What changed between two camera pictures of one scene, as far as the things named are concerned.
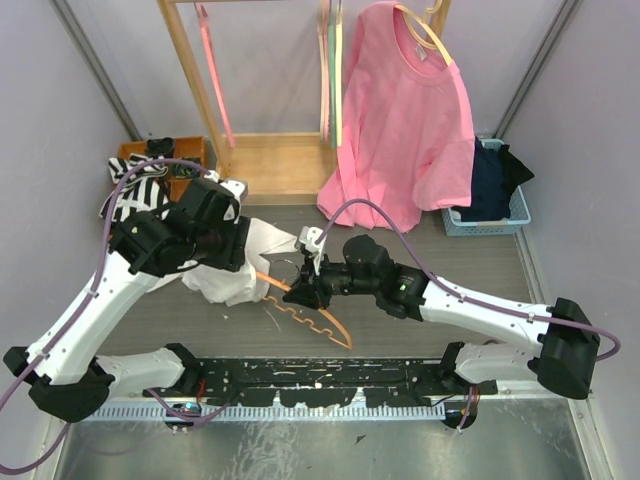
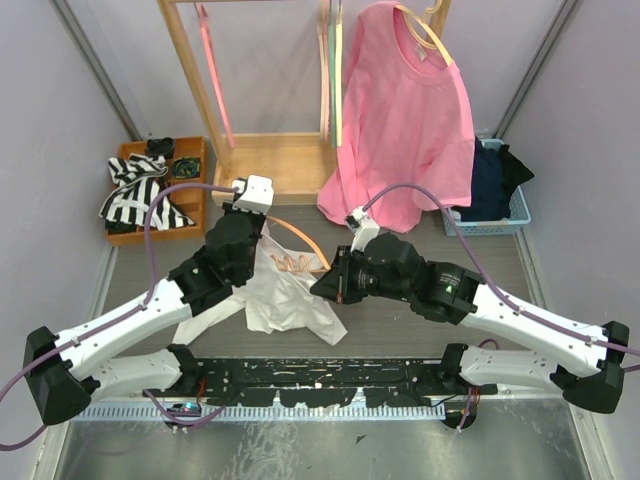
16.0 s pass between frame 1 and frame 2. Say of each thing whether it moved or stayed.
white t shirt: moved
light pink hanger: stayed
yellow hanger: stayed
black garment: stayed
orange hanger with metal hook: moved
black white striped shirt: stayed
